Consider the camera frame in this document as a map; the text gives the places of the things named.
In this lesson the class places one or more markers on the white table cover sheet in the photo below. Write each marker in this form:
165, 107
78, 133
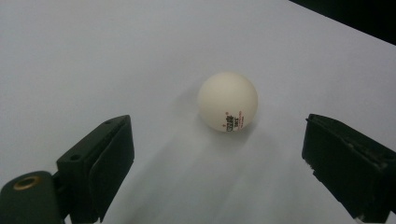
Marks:
124, 62

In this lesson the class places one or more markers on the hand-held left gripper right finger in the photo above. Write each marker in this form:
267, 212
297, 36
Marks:
348, 168

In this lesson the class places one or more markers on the white table tennis ball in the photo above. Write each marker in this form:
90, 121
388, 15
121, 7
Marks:
225, 96

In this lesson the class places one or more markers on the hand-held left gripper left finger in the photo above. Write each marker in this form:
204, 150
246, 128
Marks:
99, 165

